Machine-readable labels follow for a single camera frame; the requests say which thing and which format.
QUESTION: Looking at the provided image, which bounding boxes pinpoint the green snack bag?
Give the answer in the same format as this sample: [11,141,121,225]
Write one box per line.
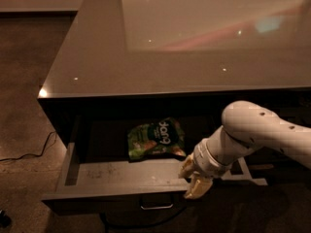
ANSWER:
[127,117,186,160]

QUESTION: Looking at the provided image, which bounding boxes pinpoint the small black floor object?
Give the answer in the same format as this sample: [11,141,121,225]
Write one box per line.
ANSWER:
[0,210,11,228]

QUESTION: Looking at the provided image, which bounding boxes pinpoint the thin black floor cable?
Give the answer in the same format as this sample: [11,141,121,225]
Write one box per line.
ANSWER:
[0,130,57,163]

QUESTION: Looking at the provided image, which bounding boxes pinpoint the dark glossy drawer cabinet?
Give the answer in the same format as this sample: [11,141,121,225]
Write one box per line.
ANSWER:
[36,0,311,186]

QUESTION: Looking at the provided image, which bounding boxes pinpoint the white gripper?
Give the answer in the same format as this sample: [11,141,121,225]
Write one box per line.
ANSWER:
[178,138,231,200]

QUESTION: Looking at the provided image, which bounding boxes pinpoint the drawer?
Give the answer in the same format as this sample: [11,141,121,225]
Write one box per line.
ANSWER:
[41,115,269,216]

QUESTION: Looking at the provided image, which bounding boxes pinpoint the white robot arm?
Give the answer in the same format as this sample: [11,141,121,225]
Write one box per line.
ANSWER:
[179,101,311,199]

